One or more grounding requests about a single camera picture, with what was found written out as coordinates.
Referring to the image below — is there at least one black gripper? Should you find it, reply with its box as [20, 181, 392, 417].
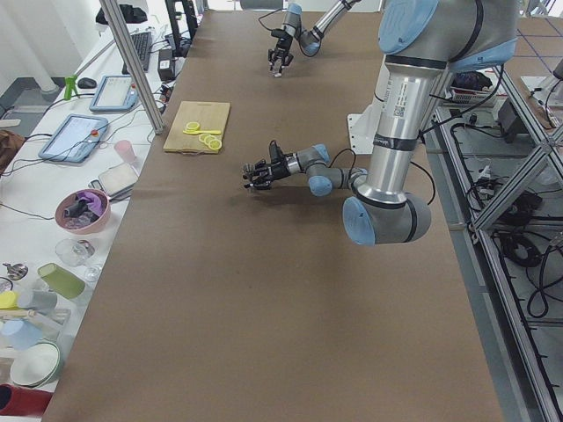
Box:
[267, 36, 294, 72]
[242, 154, 294, 190]

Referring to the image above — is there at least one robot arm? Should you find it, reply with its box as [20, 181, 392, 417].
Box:
[267, 0, 358, 77]
[244, 1, 520, 245]

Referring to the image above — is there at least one pink plastic cup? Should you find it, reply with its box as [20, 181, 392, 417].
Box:
[114, 140, 136, 164]

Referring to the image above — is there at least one green plastic cup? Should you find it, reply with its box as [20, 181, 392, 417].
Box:
[37, 263, 85, 300]

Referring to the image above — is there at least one grey cup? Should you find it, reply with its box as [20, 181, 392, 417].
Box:
[17, 289, 57, 311]

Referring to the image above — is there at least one light blue cup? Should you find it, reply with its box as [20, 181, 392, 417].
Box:
[1, 319, 43, 350]

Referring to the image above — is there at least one middle overlapping lemon slice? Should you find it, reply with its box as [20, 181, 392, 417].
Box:
[204, 135, 218, 144]

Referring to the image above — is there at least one wooden cutting board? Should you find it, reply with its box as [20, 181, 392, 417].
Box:
[163, 101, 230, 154]

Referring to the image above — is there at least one top separate lemon slice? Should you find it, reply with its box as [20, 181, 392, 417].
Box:
[185, 121, 201, 132]

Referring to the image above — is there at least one yellow plastic knife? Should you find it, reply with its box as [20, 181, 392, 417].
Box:
[182, 129, 223, 135]

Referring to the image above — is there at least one black keyboard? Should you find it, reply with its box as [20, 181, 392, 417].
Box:
[130, 31, 152, 72]

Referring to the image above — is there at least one digital kitchen scale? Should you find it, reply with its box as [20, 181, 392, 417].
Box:
[88, 163, 138, 201]

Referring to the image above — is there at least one far teach pendant tablet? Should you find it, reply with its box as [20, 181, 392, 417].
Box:
[89, 75, 138, 113]

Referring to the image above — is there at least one teach pendant tablet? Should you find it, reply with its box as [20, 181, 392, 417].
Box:
[89, 75, 138, 113]
[38, 114, 109, 164]

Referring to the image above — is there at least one pink bowl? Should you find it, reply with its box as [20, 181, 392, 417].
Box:
[55, 188, 111, 235]

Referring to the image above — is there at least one near teach pendant tablet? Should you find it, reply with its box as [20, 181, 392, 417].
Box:
[38, 114, 109, 164]

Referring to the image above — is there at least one computer mouse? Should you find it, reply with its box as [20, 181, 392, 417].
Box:
[77, 77, 98, 89]

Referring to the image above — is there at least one wine glass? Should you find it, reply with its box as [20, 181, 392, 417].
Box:
[55, 238, 102, 283]

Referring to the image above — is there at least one black power adapter box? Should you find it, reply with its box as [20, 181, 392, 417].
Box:
[498, 98, 528, 143]

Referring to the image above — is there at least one white bowl green rim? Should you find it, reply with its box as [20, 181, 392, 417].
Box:
[10, 342, 62, 388]

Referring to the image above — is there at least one red bowl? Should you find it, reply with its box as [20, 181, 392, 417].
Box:
[1, 384, 53, 417]

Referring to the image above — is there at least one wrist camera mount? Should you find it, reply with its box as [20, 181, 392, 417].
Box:
[270, 28, 288, 40]
[268, 140, 285, 164]

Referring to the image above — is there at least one lemon slice nearest handle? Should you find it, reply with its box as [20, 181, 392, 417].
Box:
[207, 138, 223, 151]

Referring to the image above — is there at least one aluminium frame post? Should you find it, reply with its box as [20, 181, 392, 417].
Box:
[99, 0, 165, 135]

